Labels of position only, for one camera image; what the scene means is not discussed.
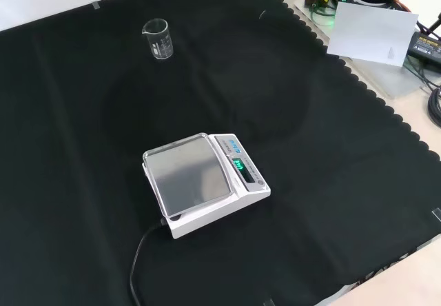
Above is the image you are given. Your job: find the clear glass beaker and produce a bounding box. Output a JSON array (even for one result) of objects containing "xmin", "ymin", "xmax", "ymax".
[{"xmin": 141, "ymin": 18, "xmax": 174, "ymax": 61}]

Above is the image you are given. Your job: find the black bench cloth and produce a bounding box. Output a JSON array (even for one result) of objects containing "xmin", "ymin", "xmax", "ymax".
[{"xmin": 0, "ymin": 0, "xmax": 441, "ymax": 306}]

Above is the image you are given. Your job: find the white electronic balance steel pan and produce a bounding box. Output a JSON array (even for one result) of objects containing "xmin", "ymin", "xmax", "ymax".
[{"xmin": 141, "ymin": 132, "xmax": 271, "ymax": 241}]

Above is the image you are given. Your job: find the pale white board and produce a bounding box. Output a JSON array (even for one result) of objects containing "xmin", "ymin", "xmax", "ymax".
[{"xmin": 326, "ymin": 1, "xmax": 420, "ymax": 68}]

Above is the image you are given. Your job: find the black power adapter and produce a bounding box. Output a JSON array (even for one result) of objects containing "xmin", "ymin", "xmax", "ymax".
[{"xmin": 407, "ymin": 32, "xmax": 441, "ymax": 66}]

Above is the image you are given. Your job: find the black balance power cable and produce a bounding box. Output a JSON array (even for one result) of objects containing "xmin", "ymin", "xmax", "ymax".
[{"xmin": 129, "ymin": 217, "xmax": 167, "ymax": 306}]

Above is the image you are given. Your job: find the green cable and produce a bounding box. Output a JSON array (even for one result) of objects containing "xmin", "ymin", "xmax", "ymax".
[{"xmin": 309, "ymin": 1, "xmax": 337, "ymax": 28}]

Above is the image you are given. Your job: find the grey metal base plate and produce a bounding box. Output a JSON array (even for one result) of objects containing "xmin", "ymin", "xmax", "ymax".
[{"xmin": 293, "ymin": 0, "xmax": 441, "ymax": 99}]

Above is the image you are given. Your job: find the black coiled cable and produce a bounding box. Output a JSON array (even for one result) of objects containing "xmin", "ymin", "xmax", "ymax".
[{"xmin": 427, "ymin": 88, "xmax": 441, "ymax": 128}]

